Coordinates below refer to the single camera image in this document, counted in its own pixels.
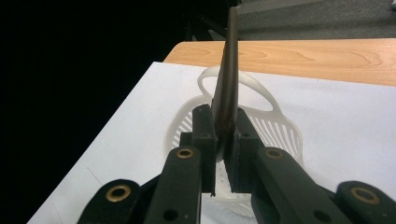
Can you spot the white paper sheet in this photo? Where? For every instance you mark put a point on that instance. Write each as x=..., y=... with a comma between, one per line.
x=336, y=124

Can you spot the white plastic slotted basket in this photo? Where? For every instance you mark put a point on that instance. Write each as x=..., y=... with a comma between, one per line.
x=280, y=130

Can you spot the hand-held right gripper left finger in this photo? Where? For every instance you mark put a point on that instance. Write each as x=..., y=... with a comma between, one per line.
x=205, y=140

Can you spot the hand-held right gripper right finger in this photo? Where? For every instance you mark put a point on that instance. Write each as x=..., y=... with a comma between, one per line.
x=244, y=146

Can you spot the dark brown comb silver cap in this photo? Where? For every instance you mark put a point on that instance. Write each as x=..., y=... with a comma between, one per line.
x=227, y=87

